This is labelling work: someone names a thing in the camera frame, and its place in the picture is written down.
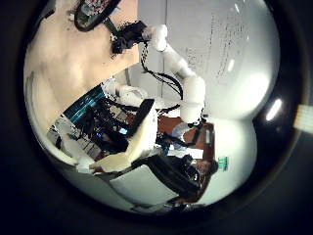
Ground person in black clothes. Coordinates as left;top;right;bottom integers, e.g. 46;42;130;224
146;154;220;201

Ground teal striped panel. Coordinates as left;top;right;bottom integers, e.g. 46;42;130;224
63;85;108;124

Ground dark round vase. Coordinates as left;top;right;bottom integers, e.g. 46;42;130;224
40;8;56;22

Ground black cable loop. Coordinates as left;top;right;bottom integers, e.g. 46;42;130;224
73;0;122;33

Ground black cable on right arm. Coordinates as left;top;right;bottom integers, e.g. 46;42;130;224
139;42;184;115

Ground green exit sign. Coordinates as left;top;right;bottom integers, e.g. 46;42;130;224
217;156;230;171

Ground black wiring under table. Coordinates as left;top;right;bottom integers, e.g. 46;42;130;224
77;101;132;155

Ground ceiling light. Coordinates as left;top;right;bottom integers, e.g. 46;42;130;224
265;97;284;122

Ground brown wooden desk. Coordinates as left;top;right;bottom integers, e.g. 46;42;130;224
156;116;216;159

